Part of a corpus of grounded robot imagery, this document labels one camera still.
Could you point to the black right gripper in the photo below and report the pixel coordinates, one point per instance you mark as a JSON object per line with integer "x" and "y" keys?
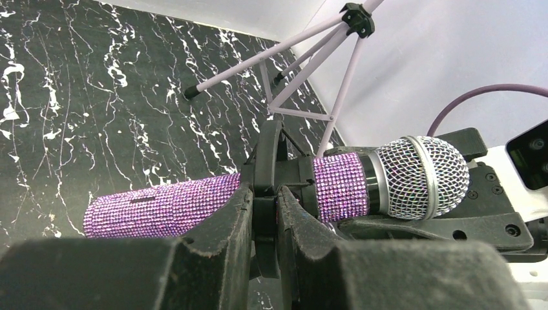
{"x": 428, "y": 192}

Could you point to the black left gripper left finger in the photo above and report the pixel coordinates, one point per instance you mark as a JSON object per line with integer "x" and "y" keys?
{"x": 207, "y": 268}

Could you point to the black tripod microphone stand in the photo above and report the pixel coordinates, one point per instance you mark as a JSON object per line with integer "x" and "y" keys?
{"x": 276, "y": 160}

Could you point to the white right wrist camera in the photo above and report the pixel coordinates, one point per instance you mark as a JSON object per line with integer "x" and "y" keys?
{"x": 521, "y": 169}

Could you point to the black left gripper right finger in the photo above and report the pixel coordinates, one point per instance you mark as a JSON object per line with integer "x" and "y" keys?
{"x": 321, "y": 270}

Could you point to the lilac music stand tripod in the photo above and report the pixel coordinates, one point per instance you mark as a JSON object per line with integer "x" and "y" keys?
{"x": 354, "y": 19}

